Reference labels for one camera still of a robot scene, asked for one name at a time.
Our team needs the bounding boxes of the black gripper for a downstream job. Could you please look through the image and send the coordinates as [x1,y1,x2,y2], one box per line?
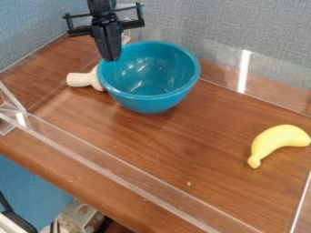
[62,2,144,62]

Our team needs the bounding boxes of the white and red toy mushroom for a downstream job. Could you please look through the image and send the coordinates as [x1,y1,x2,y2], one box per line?
[66,67,104,92]

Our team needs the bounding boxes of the blue bowl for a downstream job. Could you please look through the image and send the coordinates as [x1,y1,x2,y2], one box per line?
[97,41,200,114]

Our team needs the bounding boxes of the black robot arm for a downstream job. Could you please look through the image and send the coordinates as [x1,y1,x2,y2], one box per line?
[62,0,144,62]

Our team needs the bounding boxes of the clear acrylic front barrier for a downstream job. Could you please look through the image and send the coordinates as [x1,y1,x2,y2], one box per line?
[0,113,261,233]

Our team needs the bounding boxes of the clear acrylic barrier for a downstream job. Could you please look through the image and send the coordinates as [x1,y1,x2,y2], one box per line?
[197,43,311,117]
[0,113,261,233]

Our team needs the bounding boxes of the clear acrylic back barrier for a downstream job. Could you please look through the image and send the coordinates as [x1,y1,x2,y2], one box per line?
[197,43,311,117]

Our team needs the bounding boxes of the yellow toy banana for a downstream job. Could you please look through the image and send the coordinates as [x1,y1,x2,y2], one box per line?
[248,125,311,168]

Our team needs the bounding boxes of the white block under table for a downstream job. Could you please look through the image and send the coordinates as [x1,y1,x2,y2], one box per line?
[48,199,104,233]

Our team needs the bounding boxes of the clear acrylic left bracket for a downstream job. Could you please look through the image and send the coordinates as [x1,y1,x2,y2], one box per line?
[0,81,28,136]

